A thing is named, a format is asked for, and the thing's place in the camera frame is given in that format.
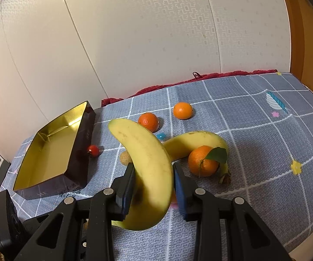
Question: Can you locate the orange with green leaf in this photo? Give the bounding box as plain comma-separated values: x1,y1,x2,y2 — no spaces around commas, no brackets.
188,146,227,177

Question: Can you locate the large yellow banana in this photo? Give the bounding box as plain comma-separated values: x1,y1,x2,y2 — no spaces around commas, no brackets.
108,119,174,230

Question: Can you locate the brown round longan fruit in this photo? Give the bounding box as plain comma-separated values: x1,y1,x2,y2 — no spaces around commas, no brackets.
119,150,132,166

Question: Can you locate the small red tomato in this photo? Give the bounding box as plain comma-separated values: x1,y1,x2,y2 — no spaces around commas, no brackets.
88,145,100,157

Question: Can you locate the mandarin orange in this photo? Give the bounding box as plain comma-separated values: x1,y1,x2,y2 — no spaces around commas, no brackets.
138,112,159,133
173,102,193,120

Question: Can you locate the gold tin box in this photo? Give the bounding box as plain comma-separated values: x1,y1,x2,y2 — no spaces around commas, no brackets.
13,101,96,200

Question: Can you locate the red blanket edge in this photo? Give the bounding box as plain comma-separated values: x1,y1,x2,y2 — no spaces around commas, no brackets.
100,69,278,113

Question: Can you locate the grey checked bed sheet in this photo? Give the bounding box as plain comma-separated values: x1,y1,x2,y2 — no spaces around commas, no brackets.
0,72,313,261

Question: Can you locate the wooden door frame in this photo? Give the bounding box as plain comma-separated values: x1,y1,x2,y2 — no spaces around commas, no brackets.
285,0,313,91

